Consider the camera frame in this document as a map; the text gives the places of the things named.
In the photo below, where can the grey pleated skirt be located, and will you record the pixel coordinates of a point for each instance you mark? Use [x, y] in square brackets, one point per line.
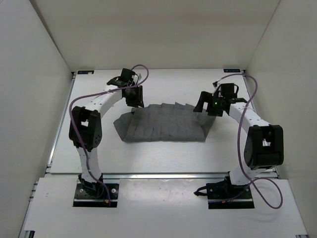
[164, 122]

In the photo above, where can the left blue corner label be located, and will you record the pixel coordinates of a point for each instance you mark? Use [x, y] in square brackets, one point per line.
[85, 72]

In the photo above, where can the blue corner label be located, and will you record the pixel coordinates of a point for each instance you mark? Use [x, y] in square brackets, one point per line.
[231, 70]
[85, 72]

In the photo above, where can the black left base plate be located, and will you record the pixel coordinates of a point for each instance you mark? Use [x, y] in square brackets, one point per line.
[99, 200]

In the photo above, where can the right blue corner label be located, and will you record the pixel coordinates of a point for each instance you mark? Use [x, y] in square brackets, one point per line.
[231, 70]

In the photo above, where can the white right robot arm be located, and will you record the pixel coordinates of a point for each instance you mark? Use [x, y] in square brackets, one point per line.
[264, 142]

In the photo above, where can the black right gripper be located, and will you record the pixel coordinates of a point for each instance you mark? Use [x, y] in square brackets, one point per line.
[206, 97]

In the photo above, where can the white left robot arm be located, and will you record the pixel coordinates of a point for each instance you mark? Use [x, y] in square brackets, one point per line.
[86, 113]

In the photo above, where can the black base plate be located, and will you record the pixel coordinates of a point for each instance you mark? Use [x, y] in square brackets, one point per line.
[224, 195]
[99, 200]

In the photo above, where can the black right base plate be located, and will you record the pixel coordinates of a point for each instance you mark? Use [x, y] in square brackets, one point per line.
[224, 195]

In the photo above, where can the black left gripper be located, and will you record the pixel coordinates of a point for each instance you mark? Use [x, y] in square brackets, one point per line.
[139, 100]

